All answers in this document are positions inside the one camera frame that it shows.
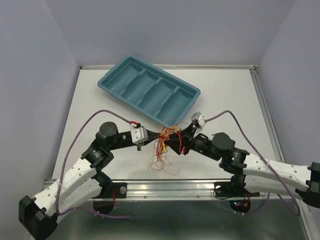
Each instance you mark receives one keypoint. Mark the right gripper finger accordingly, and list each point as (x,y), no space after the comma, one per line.
(177,142)
(188,132)

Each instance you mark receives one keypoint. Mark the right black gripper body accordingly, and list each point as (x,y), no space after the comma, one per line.
(201,145)

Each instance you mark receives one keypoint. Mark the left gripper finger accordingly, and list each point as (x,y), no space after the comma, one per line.
(151,142)
(152,136)

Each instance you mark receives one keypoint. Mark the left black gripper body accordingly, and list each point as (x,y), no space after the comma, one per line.
(123,141)

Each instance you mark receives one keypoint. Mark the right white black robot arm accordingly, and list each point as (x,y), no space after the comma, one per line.
(250,172)

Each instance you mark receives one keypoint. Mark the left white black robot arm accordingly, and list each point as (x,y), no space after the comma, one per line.
(39,214)

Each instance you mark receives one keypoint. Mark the teal plastic compartment tray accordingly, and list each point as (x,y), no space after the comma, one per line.
(150,90)

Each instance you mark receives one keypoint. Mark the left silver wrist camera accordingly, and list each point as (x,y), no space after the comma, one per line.
(138,135)

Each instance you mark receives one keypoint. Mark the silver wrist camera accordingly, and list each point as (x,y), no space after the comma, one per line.
(138,135)
(198,121)

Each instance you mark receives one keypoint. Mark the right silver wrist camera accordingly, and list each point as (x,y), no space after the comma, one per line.
(198,121)

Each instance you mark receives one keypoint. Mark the aluminium front mounting rail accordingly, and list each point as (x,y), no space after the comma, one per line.
(152,190)

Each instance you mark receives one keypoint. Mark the aluminium table edge frame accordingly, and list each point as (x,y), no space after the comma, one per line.
(231,89)

